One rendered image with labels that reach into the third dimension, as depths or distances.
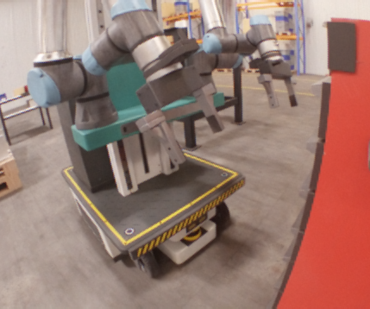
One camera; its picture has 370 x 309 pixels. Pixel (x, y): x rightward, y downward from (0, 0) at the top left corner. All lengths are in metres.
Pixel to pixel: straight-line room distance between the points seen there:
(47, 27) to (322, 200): 0.67
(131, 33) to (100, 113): 0.35
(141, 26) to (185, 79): 0.13
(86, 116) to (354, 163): 0.69
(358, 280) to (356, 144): 0.21
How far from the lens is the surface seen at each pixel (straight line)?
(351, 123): 0.26
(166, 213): 0.93
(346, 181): 0.29
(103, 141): 0.73
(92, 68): 0.53
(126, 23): 0.45
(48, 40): 0.64
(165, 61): 0.40
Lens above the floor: 0.90
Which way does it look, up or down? 25 degrees down
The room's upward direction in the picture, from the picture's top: 6 degrees counter-clockwise
